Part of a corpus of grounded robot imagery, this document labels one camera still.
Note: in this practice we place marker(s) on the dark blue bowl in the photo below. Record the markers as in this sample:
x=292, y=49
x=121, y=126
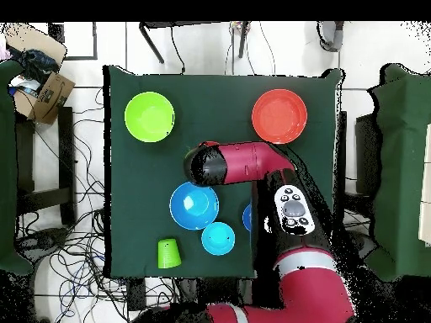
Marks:
x=247, y=217

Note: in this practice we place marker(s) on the green cup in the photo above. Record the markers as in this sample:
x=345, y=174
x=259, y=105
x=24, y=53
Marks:
x=168, y=254

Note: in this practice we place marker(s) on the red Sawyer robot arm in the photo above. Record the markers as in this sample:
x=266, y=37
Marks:
x=313, y=296

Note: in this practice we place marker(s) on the large blue bowl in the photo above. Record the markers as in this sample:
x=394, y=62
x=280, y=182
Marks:
x=193, y=207

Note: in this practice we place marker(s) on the small turquoise bowl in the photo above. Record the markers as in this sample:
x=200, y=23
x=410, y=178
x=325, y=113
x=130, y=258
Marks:
x=218, y=239

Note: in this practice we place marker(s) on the dark green tablecloth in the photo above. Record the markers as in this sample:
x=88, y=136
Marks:
x=141, y=168

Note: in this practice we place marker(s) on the large orange bowl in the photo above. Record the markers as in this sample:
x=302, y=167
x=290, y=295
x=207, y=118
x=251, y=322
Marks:
x=279, y=116

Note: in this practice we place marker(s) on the large green bowl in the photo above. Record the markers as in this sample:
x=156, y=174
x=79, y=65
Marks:
x=150, y=116

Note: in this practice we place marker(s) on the black bench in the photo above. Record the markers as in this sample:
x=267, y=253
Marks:
x=67, y=151

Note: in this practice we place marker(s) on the black box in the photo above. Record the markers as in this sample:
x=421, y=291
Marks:
x=367, y=151

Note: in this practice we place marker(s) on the printed cardboard box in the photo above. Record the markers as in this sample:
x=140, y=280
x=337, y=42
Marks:
x=50, y=97

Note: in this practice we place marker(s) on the person's foot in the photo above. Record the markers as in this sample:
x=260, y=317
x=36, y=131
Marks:
x=331, y=35

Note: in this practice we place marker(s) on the green cloth covered table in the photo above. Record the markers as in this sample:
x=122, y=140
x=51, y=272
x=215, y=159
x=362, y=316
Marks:
x=6, y=168
x=400, y=168

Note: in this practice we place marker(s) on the white board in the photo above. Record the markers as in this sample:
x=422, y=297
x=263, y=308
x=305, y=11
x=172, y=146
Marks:
x=426, y=185

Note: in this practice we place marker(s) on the plain cardboard box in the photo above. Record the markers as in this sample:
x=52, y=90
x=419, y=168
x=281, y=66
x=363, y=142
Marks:
x=37, y=40

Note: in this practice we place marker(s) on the black table frame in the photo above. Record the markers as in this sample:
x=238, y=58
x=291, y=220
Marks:
x=243, y=37

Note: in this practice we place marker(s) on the grey pedestal leg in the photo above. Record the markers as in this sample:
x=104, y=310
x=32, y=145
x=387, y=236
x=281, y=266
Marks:
x=367, y=245
x=43, y=239

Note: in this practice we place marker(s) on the black square frame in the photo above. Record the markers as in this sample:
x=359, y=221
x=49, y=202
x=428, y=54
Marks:
x=56, y=32

